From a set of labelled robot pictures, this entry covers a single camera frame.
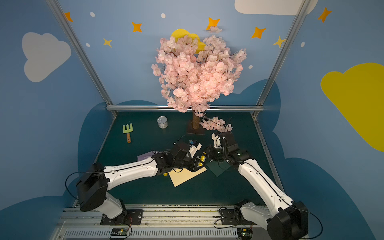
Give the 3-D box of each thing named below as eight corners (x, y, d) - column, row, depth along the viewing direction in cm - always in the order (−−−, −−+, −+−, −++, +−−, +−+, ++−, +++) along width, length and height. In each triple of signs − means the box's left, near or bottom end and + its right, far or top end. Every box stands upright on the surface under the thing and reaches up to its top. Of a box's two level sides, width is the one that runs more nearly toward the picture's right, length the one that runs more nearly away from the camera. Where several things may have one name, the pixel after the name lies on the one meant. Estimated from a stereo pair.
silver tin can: (157, 128, 114) (156, 123, 109) (159, 120, 119) (157, 115, 114) (167, 128, 114) (166, 123, 109) (168, 120, 119) (167, 115, 114)
